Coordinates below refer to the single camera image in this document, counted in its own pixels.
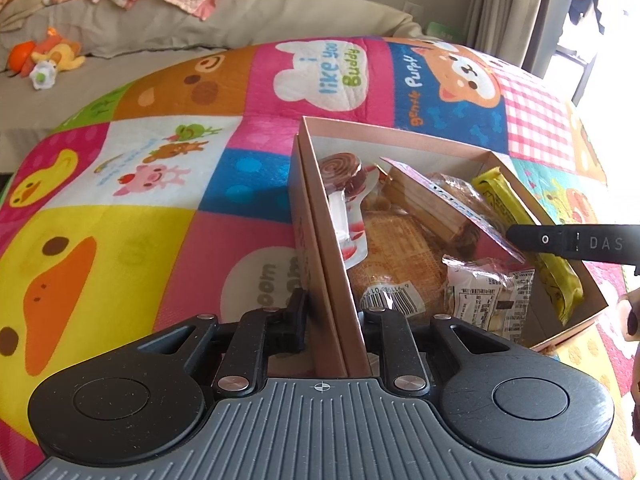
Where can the beige sofa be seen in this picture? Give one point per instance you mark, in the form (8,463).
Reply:
(250,20)

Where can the window frame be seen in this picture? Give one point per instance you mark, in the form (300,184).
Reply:
(580,70)

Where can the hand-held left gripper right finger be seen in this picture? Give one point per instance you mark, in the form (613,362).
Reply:
(370,321)

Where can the orange yellow plush toy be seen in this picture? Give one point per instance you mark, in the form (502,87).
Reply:
(50,52)

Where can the person's right hand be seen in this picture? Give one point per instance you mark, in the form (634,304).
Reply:
(634,320)

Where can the wafer stick packet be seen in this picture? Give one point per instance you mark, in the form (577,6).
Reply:
(430,205)

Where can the small bread packet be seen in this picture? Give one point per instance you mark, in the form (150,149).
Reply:
(480,300)

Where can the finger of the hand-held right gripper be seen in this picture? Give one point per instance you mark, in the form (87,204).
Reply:
(540,237)

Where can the pink cardboard box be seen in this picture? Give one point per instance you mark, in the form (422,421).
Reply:
(435,156)

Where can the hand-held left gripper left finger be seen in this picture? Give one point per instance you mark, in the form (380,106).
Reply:
(292,325)

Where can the wall outlet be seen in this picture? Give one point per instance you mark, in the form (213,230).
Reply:
(414,11)

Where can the printed cartoon play mat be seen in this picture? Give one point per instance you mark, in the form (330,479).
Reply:
(150,210)

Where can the white green toy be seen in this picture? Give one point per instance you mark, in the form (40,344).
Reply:
(44,74)

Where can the beige curtain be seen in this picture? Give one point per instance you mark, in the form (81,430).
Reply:
(505,5)

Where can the yellow snack bar packet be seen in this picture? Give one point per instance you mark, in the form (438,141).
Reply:
(500,195)

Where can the spiral candy packet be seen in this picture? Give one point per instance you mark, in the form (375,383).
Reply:
(340,165)

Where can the round pastry packet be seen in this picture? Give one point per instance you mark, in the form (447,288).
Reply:
(395,250)

